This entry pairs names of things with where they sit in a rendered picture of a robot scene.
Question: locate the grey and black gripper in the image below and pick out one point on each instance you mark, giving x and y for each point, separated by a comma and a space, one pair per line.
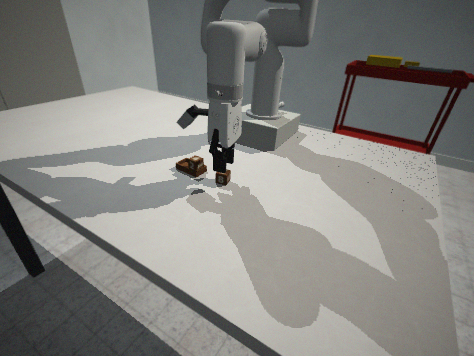
226, 128

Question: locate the brown wooden tray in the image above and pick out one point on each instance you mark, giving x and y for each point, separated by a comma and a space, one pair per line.
179, 166

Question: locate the brown cube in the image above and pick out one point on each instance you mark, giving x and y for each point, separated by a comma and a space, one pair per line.
223, 178
195, 162

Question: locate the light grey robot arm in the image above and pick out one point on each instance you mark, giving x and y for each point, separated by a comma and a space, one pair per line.
229, 45

